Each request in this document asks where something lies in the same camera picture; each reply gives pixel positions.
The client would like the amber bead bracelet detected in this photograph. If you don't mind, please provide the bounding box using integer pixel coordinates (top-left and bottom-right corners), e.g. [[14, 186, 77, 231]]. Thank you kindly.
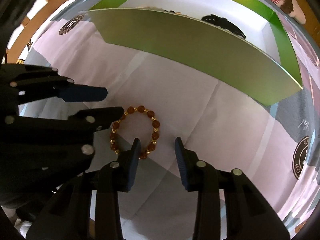
[[109, 105, 161, 160]]

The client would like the black wrist watch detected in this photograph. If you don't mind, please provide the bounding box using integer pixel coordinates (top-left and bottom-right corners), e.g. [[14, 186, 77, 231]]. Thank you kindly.
[[201, 14, 246, 40]]

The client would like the plaid bed sheet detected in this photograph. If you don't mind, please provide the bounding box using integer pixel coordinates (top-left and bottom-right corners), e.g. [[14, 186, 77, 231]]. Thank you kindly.
[[4, 0, 320, 240]]

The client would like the wooden headboard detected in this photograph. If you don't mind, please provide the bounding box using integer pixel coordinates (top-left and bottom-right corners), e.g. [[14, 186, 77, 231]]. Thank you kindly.
[[7, 0, 68, 63]]

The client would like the green cardboard box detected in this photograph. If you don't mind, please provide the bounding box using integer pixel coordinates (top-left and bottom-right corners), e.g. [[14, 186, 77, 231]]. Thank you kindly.
[[88, 0, 302, 106]]

